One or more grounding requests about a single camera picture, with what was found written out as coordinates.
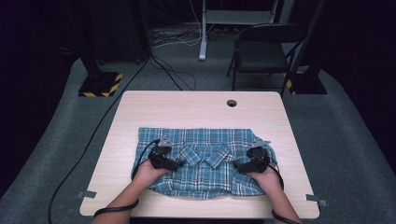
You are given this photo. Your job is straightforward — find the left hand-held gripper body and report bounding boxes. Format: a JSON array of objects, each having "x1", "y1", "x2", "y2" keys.
[{"x1": 147, "y1": 136, "x2": 175, "y2": 171}]

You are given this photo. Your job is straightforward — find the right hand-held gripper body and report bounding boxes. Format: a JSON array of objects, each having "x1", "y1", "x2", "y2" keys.
[{"x1": 244, "y1": 139, "x2": 272, "y2": 175}]

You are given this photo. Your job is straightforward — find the blue plaid shirt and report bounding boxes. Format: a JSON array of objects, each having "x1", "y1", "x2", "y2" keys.
[{"x1": 133, "y1": 126, "x2": 278, "y2": 201}]

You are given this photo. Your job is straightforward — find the person's left hand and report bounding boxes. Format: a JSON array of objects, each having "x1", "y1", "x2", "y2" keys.
[{"x1": 133, "y1": 161, "x2": 171, "y2": 189}]

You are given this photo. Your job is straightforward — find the person's right hand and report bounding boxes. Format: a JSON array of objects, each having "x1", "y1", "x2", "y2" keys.
[{"x1": 247, "y1": 168, "x2": 283, "y2": 196}]

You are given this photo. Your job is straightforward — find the grey tape piece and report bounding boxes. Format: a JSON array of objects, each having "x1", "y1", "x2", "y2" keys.
[
  {"x1": 77, "y1": 189, "x2": 98, "y2": 200},
  {"x1": 304, "y1": 193, "x2": 329, "y2": 208}
]

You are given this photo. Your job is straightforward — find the black stand with striped base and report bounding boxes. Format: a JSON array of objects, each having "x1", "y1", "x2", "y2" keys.
[
  {"x1": 74, "y1": 0, "x2": 124, "y2": 98},
  {"x1": 282, "y1": 0, "x2": 330, "y2": 96}
]

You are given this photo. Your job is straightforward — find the black folding chair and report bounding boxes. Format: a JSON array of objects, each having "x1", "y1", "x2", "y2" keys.
[{"x1": 226, "y1": 22, "x2": 309, "y2": 98}]

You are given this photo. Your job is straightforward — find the dark cabinet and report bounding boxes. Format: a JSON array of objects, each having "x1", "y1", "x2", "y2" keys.
[{"x1": 92, "y1": 0, "x2": 151, "y2": 63}]

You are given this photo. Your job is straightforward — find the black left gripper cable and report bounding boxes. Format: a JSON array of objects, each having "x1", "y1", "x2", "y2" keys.
[{"x1": 92, "y1": 138, "x2": 162, "y2": 219}]

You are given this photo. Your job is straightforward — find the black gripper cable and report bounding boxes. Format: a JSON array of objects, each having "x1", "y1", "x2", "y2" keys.
[
  {"x1": 259, "y1": 153, "x2": 302, "y2": 224},
  {"x1": 92, "y1": 138, "x2": 162, "y2": 219}
]

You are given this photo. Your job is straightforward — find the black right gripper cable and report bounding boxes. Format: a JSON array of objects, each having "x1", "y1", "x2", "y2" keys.
[{"x1": 259, "y1": 153, "x2": 302, "y2": 224}]

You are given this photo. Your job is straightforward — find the long black floor cable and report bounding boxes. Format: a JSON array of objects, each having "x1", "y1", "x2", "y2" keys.
[{"x1": 47, "y1": 54, "x2": 152, "y2": 224}]

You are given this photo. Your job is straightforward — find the looped black floor cable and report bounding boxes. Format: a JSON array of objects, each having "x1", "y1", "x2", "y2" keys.
[{"x1": 149, "y1": 55, "x2": 198, "y2": 91}]

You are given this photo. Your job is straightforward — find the tangle of floor cables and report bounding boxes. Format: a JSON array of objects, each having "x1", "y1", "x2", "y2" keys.
[{"x1": 151, "y1": 0, "x2": 205, "y2": 49}]

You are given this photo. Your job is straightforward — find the white desk frame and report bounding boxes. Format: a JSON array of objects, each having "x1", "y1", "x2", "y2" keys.
[{"x1": 198, "y1": 0, "x2": 280, "y2": 62}]

